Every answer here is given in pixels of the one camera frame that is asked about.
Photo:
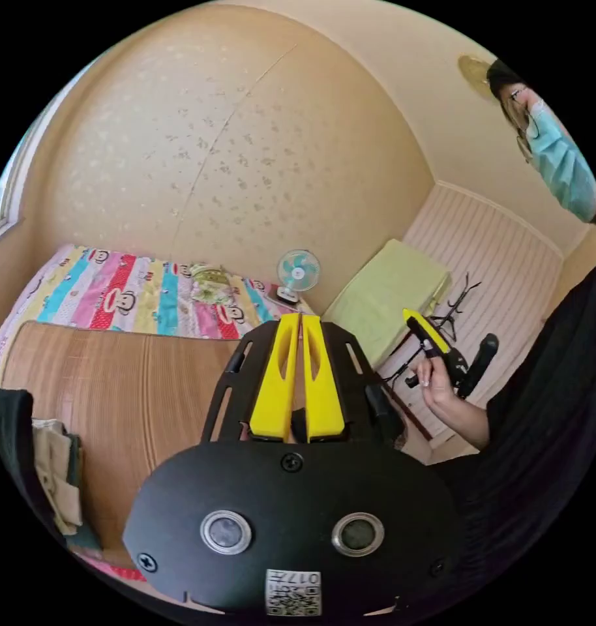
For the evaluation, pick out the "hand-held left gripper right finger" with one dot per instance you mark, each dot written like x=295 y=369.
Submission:
x=325 y=396

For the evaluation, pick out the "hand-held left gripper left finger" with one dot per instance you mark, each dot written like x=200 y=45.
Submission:
x=273 y=391

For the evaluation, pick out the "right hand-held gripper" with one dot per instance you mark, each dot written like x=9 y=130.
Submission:
x=457 y=365

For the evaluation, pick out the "person's right forearm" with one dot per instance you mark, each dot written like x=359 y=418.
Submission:
x=474 y=425

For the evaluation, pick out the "person's right hand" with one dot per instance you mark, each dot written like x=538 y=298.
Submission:
x=442 y=396

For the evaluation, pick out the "black coat rack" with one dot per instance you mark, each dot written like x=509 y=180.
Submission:
x=462 y=296

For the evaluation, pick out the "cabinet under yellow-green cloth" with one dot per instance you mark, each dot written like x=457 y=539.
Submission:
x=386 y=298

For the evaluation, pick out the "white panelled wardrobe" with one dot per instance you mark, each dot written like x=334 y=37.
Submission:
x=493 y=274

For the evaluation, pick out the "small white and teal fan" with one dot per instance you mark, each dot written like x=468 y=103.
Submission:
x=299 y=270

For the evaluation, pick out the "floral green cushion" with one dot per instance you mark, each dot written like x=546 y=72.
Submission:
x=210 y=282

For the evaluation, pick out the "person's body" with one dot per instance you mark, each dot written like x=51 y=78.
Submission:
x=547 y=391

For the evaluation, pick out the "bed with mat and printed sheet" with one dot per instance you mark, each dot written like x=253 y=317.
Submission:
x=131 y=391

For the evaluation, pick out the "pile of clothes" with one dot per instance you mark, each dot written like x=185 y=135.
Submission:
x=53 y=464

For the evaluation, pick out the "round ceiling lamp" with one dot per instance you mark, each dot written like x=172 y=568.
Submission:
x=474 y=73

